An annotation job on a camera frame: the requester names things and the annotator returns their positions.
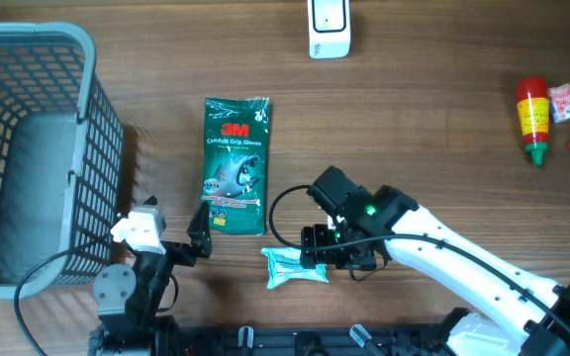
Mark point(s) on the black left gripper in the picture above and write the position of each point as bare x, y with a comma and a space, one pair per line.
198, 231

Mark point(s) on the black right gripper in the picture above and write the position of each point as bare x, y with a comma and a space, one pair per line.
310, 257

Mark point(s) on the white teal wet wipes pack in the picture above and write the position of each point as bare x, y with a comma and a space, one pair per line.
284, 264

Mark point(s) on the green 3M gloves packet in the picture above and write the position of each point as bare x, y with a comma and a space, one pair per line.
236, 140

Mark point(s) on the red sauce bottle green cap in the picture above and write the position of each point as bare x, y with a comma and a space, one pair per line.
533, 112

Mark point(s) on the orange Kleenex tissue pack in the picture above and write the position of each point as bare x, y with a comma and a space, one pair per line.
559, 103

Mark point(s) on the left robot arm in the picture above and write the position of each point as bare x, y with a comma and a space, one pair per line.
129, 297

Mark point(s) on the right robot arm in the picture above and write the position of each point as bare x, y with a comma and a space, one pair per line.
515, 312

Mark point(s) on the white barcode scanner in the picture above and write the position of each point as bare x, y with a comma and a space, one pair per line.
329, 28

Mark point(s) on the grey plastic shopping basket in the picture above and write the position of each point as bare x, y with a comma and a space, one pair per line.
61, 150

